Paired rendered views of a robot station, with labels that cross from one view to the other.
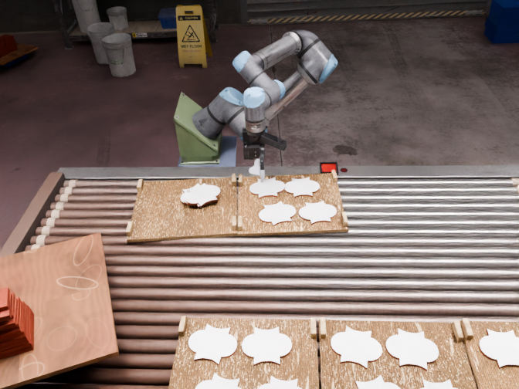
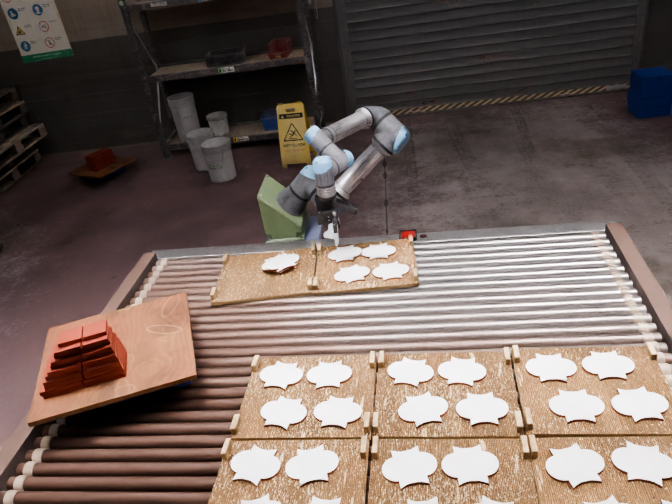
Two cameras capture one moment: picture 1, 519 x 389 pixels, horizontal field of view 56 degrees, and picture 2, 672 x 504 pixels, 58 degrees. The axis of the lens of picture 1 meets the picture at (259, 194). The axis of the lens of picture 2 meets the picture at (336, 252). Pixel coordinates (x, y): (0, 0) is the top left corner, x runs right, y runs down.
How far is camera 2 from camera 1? 70 cm
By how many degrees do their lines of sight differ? 10
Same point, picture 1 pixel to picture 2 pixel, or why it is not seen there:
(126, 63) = (225, 167)
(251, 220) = (327, 281)
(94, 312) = (177, 349)
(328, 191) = (404, 253)
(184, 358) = (255, 387)
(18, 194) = not seen: hidden behind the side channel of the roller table
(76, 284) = (163, 330)
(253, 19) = not seen: hidden behind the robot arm
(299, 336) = (359, 367)
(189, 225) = (269, 288)
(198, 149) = (282, 226)
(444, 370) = (489, 386)
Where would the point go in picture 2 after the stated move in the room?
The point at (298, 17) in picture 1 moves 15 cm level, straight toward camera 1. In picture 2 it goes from (413, 108) to (413, 112)
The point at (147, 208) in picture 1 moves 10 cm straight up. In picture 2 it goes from (231, 277) to (226, 256)
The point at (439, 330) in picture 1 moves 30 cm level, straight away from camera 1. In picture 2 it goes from (491, 357) to (523, 305)
